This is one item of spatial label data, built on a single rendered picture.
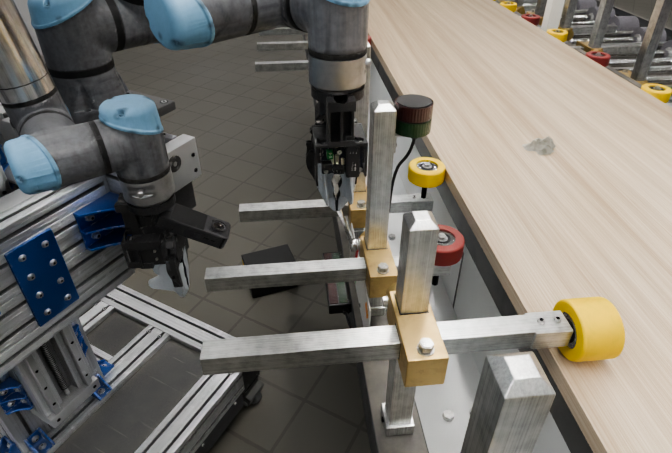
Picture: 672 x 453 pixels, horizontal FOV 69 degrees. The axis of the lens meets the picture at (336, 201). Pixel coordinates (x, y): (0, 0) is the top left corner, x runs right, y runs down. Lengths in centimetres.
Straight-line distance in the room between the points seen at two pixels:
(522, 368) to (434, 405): 64
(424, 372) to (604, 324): 24
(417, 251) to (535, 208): 48
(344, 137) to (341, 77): 8
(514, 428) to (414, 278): 27
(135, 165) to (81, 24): 36
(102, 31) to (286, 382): 123
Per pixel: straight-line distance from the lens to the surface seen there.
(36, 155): 72
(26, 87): 81
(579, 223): 101
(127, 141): 72
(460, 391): 103
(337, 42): 61
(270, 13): 65
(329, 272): 87
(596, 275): 90
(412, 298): 63
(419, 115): 76
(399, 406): 81
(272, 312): 199
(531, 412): 38
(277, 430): 169
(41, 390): 137
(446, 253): 85
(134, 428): 153
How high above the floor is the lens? 144
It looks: 34 degrees down
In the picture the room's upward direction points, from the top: straight up
